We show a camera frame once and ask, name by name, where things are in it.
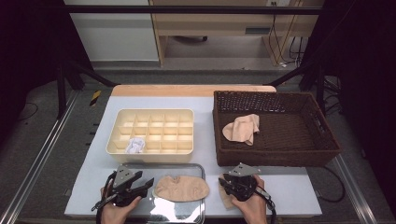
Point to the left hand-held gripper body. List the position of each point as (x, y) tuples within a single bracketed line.
[(124, 194)]

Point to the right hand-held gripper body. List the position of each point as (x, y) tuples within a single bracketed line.
[(243, 186)]

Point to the beige sock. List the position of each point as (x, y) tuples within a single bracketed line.
[(241, 129), (182, 188), (225, 201)]

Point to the white sock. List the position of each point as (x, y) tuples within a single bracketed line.
[(135, 145)]

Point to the shiny metal tray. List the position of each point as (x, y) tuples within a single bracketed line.
[(174, 214)]

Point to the cream divided organizer box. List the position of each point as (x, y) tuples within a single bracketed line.
[(162, 130)]

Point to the brown woven basket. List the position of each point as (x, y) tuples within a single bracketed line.
[(295, 133)]

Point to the person's left hand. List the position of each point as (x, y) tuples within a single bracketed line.
[(113, 216)]

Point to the person's right hand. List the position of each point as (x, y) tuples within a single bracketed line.
[(255, 211)]

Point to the black metal stand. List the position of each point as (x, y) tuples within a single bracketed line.
[(61, 93), (320, 90)]

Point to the white cabinet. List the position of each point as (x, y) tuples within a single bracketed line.
[(115, 37)]

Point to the wooden desk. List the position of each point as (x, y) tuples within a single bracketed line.
[(218, 28)]

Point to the black curtain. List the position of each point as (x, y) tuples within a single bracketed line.
[(25, 46), (367, 62)]

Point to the black crossbar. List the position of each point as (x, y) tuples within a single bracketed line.
[(186, 9)]

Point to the aluminium rail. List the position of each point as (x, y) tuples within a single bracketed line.
[(37, 165), (355, 193)]

